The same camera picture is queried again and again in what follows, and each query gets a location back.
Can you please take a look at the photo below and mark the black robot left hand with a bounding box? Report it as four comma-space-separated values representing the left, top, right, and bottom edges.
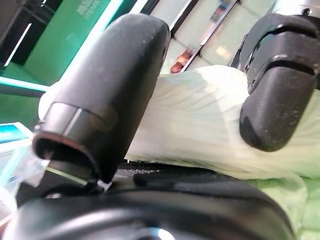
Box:
2, 12, 297, 240

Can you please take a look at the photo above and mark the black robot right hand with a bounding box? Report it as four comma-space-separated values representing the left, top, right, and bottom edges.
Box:
229, 12, 320, 153

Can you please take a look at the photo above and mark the pale green napa cabbage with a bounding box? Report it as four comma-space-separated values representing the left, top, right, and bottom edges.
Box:
38, 64, 320, 240

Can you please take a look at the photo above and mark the green printed sign board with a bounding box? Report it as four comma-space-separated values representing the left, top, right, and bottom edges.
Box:
0, 0, 131, 126

